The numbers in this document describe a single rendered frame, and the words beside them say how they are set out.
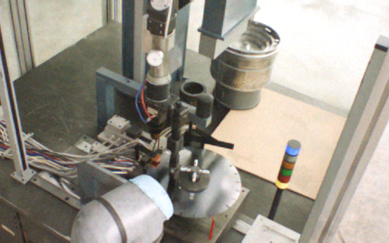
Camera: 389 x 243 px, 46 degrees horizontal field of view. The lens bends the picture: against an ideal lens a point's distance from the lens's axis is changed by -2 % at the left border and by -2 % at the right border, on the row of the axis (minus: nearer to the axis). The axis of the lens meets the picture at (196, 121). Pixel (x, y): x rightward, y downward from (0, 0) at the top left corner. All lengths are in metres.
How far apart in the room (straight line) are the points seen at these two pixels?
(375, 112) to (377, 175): 2.52
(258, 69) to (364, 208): 1.33
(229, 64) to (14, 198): 1.05
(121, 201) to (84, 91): 1.40
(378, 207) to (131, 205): 2.32
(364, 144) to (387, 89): 0.12
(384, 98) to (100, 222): 0.58
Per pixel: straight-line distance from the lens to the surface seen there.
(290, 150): 1.53
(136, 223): 1.00
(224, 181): 1.65
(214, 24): 1.66
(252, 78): 2.12
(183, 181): 1.61
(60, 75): 2.46
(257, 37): 2.27
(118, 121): 1.94
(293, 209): 1.90
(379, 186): 3.28
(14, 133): 1.78
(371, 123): 0.85
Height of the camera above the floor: 2.15
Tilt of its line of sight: 40 degrees down
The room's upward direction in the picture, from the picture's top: 7 degrees clockwise
